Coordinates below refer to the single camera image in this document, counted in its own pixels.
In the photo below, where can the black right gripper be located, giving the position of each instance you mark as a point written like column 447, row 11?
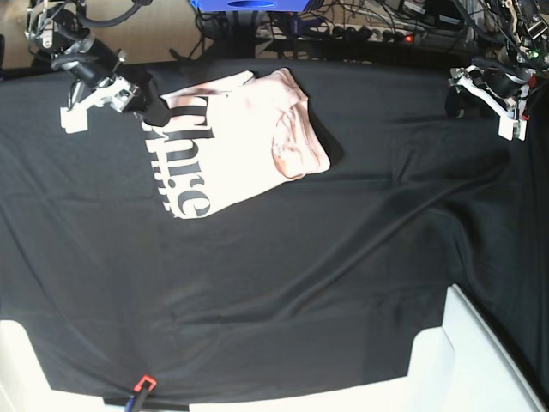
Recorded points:
column 93, row 63

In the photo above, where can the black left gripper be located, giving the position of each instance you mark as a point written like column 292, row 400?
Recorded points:
column 501, row 87

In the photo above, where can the pink T-shirt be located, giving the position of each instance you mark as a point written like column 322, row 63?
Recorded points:
column 230, row 140

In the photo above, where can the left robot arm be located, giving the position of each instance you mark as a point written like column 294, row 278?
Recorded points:
column 521, row 32

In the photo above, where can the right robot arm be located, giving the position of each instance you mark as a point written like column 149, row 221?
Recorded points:
column 62, row 33

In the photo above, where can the blue box with hole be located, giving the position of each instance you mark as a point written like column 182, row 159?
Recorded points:
column 250, row 5

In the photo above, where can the black table cloth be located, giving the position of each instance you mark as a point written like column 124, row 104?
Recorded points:
column 317, row 285

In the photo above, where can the white bin right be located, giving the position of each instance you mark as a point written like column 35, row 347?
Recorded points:
column 462, row 366

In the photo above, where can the white bin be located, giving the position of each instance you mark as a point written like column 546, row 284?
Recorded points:
column 24, row 386
column 462, row 366

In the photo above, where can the orange blue clamp bottom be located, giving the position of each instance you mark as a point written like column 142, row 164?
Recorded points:
column 141, row 392

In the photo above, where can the white bin left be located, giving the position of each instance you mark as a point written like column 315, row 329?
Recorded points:
column 24, row 386

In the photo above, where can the black power strip with cables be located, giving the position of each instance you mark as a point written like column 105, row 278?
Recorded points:
column 320, row 28

